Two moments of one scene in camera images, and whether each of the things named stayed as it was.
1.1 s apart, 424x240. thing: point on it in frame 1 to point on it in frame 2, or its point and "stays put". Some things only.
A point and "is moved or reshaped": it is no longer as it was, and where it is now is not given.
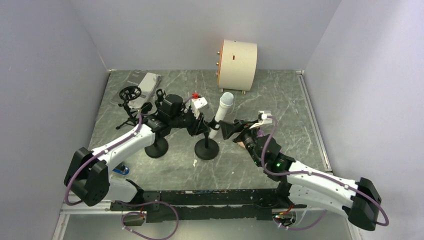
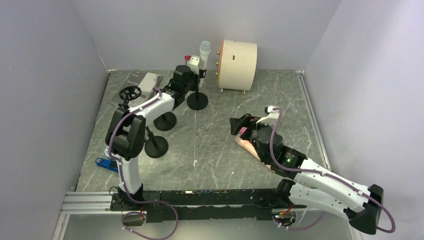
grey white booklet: (147, 81) stays put
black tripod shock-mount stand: (128, 93) stays put
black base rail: (184, 205) stays put
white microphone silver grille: (226, 101) to (205, 47)
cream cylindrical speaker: (236, 65) stays put
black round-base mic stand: (206, 148) is moved or reshaped
